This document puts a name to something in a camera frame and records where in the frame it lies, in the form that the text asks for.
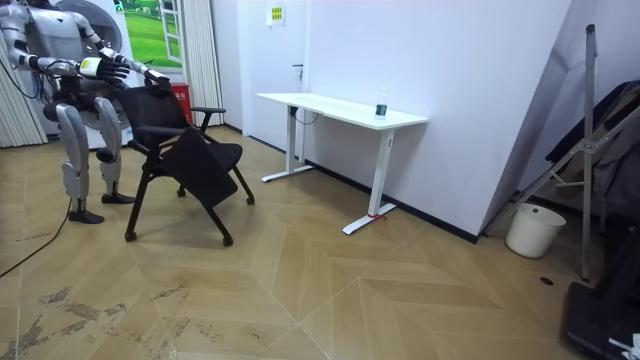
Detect silver metal tripod stand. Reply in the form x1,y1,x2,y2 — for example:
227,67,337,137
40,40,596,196
482,23,640,282

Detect white door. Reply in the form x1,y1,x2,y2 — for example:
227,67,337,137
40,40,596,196
247,0,312,151

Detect clear plastic water bottle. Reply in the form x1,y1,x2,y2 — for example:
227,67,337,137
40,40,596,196
374,86,390,121

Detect black desk cable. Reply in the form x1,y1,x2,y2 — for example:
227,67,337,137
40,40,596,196
291,106,320,127

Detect white pleated curtain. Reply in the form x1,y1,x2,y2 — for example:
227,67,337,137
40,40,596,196
0,34,49,149
180,0,225,127

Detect robot legs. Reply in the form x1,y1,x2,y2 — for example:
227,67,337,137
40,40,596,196
42,93,137,225

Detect white plastic bucket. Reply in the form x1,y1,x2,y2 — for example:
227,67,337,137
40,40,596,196
505,202,568,260

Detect robot body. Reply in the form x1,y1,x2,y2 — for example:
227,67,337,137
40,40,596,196
22,0,100,109

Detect white standing desk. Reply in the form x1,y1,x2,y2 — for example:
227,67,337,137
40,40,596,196
255,92,430,236

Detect white washing machine tower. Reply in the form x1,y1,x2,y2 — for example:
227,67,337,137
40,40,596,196
19,0,139,150

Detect black equipment case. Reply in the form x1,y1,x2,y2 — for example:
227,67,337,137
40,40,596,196
561,278,640,360

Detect black wheeled office chair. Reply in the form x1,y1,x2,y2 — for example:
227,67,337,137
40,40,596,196
112,83,256,248

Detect grey leaning board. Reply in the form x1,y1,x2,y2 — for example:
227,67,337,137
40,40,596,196
481,0,602,236

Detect red fire extinguisher box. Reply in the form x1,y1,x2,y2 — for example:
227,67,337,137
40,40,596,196
170,82,194,125

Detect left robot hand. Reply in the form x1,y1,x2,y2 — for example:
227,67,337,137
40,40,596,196
143,68,173,95

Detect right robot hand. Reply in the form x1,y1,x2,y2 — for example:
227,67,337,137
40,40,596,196
78,56,132,85

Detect black floor cable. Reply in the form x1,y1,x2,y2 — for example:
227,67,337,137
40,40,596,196
0,198,72,280

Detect green meadow wall poster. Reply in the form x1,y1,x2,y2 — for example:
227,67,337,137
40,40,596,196
113,0,184,70

